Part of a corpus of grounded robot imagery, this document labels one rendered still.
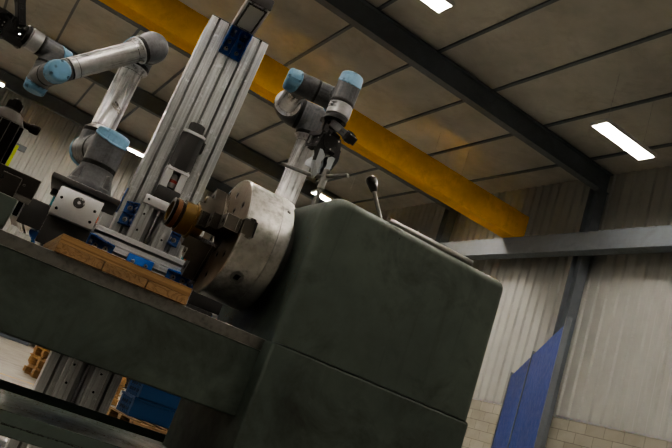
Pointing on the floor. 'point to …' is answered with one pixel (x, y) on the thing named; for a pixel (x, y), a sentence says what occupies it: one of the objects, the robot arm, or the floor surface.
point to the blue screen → (531, 395)
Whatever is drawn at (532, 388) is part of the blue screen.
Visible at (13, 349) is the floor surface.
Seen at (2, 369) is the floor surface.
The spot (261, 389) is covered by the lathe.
